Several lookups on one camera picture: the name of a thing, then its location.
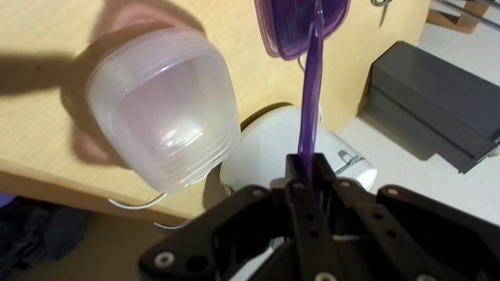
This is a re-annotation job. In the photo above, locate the dark clothes pile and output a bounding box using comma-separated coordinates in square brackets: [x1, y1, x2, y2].
[0, 193, 91, 272]

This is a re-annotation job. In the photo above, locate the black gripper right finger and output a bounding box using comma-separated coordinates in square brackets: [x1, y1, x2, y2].
[311, 152, 500, 281]

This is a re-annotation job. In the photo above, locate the white rice cooker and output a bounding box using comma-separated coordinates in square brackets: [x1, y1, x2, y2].
[203, 101, 380, 281]

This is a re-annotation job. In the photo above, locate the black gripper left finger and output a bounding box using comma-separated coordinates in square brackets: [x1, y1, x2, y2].
[138, 152, 334, 281]

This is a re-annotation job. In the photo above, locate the wooden chair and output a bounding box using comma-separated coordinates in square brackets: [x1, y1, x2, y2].
[425, 0, 500, 34]

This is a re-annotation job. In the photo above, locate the clear plastic bowl stack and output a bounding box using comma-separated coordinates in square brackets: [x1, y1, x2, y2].
[84, 26, 242, 194]

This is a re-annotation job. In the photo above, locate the dark grey bin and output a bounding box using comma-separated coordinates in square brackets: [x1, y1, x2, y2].
[358, 38, 500, 174]

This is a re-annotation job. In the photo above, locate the purple bowl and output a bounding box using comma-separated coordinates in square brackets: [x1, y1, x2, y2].
[253, 0, 352, 62]

